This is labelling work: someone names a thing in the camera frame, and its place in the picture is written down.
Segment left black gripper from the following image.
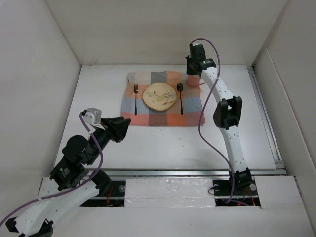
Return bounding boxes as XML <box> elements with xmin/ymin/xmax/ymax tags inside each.
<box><xmin>87</xmin><ymin>116</ymin><xmax>131</xmax><ymax>164</ymax></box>

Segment pink mug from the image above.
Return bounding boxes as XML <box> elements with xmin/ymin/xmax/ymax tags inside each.
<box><xmin>187</xmin><ymin>75</ymin><xmax>205</xmax><ymax>87</ymax></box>

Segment black spoon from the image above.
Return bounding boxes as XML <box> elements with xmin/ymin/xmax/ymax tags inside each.
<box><xmin>177</xmin><ymin>83</ymin><xmax>184</xmax><ymax>115</ymax></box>

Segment black fork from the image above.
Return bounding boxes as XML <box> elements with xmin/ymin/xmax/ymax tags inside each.
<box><xmin>134</xmin><ymin>83</ymin><xmax>139</xmax><ymax>115</ymax></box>

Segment beige bird pattern plate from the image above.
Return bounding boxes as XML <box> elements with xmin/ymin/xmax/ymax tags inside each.
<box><xmin>142</xmin><ymin>82</ymin><xmax>177</xmax><ymax>112</ymax></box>

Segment checkered orange blue cloth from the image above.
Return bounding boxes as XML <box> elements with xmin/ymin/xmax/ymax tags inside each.
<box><xmin>121</xmin><ymin>71</ymin><xmax>205</xmax><ymax>127</ymax></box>

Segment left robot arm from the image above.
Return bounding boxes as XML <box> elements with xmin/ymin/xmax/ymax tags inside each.
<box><xmin>1</xmin><ymin>112</ymin><xmax>131</xmax><ymax>237</ymax></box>

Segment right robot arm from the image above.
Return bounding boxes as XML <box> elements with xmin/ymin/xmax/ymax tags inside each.
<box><xmin>186</xmin><ymin>42</ymin><xmax>252</xmax><ymax>195</ymax></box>

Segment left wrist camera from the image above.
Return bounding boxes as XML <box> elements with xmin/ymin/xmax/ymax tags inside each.
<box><xmin>83</xmin><ymin>108</ymin><xmax>102</xmax><ymax>125</ymax></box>

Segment aluminium front rail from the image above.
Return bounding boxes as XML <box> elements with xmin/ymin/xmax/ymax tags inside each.
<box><xmin>102</xmin><ymin>168</ymin><xmax>287</xmax><ymax>176</ymax></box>

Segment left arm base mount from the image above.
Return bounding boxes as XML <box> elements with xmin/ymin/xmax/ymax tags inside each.
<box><xmin>81</xmin><ymin>173</ymin><xmax>126</xmax><ymax>207</ymax></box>

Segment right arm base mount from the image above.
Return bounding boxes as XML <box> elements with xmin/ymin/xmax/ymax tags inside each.
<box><xmin>208</xmin><ymin>177</ymin><xmax>261</xmax><ymax>207</ymax></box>

